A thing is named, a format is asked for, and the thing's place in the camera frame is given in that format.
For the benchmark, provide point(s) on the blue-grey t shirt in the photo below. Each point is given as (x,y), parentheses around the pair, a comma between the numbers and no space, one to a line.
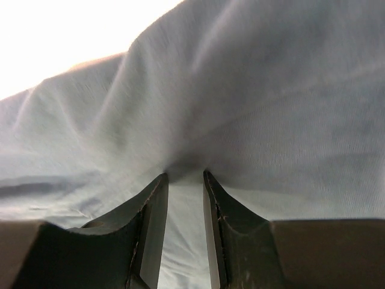
(283,101)

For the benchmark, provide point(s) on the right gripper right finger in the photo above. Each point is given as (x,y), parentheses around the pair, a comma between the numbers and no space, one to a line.
(241,249)

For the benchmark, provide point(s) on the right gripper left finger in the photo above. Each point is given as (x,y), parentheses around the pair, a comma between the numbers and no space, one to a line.
(133,236)

